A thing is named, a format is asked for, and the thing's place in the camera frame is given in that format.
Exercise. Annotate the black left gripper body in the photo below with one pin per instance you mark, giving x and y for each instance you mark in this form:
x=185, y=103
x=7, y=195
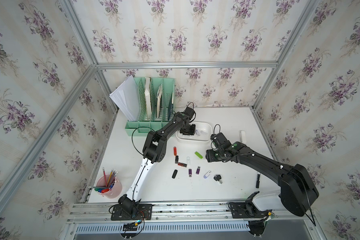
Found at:
x=190, y=130

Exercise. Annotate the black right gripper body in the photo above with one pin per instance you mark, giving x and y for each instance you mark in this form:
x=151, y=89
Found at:
x=214, y=155

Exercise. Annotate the white storage box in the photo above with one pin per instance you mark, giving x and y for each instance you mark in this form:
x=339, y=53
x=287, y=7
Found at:
x=195, y=138

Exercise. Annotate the lilac white usb drive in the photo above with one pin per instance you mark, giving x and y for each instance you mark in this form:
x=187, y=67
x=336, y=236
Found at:
x=207, y=174

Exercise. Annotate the black usb drive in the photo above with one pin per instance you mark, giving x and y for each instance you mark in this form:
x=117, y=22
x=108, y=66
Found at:
x=174, y=174

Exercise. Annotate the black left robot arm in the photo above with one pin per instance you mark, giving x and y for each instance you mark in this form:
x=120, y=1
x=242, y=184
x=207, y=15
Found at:
x=155, y=147

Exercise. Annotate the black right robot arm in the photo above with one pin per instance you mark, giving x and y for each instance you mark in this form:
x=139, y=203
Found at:
x=298, y=191

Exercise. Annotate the red swivel usb drive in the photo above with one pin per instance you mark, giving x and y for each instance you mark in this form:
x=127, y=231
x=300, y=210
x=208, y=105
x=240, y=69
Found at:
x=182, y=165

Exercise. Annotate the black round key fob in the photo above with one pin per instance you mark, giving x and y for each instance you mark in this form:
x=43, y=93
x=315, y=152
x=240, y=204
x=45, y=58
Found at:
x=218, y=179

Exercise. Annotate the green desk file organizer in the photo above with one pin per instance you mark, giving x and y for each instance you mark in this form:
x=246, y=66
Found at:
x=141, y=127

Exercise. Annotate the brown edge book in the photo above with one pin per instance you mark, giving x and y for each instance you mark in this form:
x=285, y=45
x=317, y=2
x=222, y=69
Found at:
x=159, y=98

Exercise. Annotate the black marker pen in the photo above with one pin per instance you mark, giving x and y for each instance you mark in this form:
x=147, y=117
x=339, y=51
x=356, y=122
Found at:
x=258, y=180

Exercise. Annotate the white paper stack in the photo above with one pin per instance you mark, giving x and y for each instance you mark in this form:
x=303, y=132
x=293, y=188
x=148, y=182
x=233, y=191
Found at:
x=126, y=97

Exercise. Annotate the pink pen cup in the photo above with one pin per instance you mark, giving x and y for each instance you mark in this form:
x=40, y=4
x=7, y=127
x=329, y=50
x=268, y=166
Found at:
x=107, y=189

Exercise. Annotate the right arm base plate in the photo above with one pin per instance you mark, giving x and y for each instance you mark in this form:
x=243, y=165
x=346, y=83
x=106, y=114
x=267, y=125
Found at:
x=247, y=211

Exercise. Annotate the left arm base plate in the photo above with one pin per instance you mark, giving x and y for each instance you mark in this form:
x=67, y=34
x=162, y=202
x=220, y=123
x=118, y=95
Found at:
x=139, y=212

